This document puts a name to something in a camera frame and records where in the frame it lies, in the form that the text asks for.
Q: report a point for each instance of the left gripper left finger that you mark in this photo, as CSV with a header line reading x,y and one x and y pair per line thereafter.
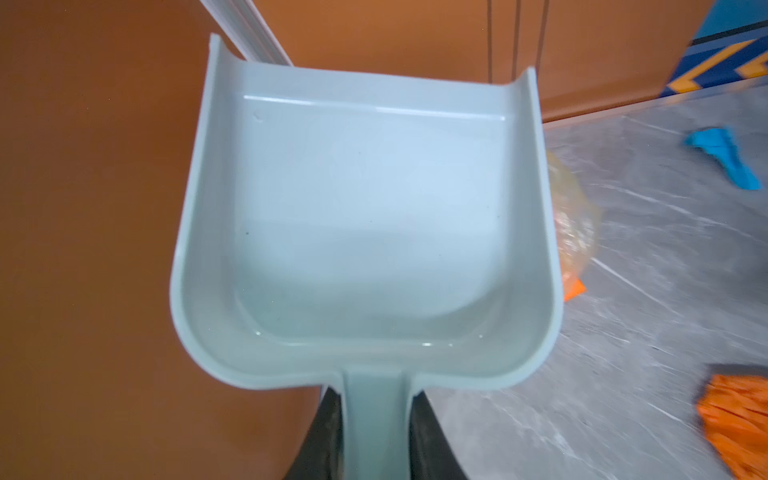
x,y
320,456

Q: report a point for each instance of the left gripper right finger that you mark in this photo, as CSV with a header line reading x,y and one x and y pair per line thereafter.
x,y
431,457

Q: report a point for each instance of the grey-blue plastic dustpan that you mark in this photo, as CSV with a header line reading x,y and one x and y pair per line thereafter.
x,y
377,234

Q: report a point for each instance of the large crumpled orange paper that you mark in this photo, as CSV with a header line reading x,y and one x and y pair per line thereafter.
x,y
733,410

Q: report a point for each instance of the folded orange paper scrap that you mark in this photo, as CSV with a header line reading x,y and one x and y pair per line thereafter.
x,y
575,289

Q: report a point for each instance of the clear yellow bin liner bag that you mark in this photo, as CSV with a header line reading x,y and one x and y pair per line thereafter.
x,y
577,221

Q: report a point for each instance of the blue paper scrap far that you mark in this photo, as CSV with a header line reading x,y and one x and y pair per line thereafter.
x,y
719,144

